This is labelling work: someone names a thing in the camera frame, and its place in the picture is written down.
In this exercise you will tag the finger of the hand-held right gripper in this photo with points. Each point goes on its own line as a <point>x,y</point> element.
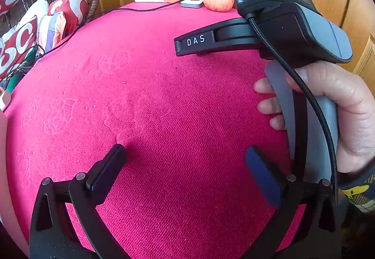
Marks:
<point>193,41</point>

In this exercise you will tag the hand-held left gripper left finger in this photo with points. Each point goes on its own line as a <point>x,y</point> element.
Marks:
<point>107,174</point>

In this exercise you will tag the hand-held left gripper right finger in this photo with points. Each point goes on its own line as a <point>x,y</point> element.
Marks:
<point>263,179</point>

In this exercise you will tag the person's right hand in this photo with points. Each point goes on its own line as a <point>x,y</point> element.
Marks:
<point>354,118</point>

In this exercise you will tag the small white grey device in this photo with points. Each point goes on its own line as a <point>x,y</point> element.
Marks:
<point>192,1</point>

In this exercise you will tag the red tablecloth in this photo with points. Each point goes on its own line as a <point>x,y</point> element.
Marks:
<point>161,100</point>

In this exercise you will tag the round red white cushion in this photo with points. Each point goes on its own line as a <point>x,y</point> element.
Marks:
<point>71,8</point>

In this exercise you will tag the plaid cushion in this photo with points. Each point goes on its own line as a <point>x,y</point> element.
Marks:
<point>51,31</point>

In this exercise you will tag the square red white cushion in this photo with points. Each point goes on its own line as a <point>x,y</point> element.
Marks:
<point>17,42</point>

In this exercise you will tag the white pillow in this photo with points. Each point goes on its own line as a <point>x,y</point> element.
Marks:
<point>36,9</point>

